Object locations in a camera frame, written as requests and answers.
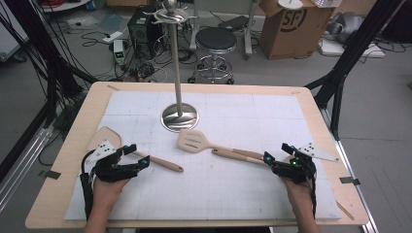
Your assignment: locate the grey bag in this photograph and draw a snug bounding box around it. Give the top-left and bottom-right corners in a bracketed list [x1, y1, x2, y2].
[326, 12, 366, 44]

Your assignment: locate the white foam mat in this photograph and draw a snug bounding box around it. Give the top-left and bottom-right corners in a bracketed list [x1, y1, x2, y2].
[63, 90, 343, 221]

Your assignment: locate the slotted beige spatula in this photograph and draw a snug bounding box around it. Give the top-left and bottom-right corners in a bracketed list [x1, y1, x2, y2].
[177, 128, 266, 160]

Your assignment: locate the person's right hand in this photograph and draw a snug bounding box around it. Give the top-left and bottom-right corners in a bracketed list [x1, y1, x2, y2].
[281, 177, 316, 212]

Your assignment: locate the aluminium rail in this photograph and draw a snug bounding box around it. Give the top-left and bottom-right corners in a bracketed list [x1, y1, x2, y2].
[0, 125, 55, 213]
[320, 106, 379, 233]

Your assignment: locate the large cardboard box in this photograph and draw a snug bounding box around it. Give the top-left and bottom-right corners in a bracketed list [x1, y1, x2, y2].
[257, 0, 335, 61]

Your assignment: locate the round black stool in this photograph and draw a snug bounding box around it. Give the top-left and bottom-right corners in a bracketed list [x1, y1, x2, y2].
[188, 26, 238, 85]

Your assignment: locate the steel utensil rack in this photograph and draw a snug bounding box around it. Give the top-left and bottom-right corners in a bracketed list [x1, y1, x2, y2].
[144, 0, 200, 133]

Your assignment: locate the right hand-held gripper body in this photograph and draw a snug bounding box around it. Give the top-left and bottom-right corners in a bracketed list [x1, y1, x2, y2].
[271, 142, 340, 185]

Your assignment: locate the black computer tower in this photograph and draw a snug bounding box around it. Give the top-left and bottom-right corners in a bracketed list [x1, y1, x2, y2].
[126, 6, 163, 60]

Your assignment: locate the solid beige spatula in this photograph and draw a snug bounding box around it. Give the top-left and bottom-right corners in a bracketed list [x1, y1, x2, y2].
[86, 125, 185, 174]

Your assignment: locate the black metal frame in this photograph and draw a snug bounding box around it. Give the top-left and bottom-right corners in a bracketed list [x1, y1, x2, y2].
[0, 0, 99, 130]
[304, 0, 406, 141]

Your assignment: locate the white power strip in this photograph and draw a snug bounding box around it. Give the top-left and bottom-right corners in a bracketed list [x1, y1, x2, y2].
[102, 30, 123, 44]

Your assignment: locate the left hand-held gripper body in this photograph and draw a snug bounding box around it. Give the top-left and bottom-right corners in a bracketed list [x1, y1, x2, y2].
[86, 139, 144, 183]

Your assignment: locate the small white power supply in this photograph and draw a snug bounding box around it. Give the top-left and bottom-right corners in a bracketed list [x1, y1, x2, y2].
[113, 39, 126, 64]

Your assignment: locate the person's left hand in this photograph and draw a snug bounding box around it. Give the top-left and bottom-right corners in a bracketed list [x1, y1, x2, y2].
[91, 176, 131, 210]

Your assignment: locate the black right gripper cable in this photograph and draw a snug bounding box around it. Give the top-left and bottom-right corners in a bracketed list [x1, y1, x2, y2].
[307, 161, 320, 218]

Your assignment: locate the black tape piece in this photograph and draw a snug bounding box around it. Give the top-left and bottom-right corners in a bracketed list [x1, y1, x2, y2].
[44, 169, 62, 181]
[339, 176, 361, 186]

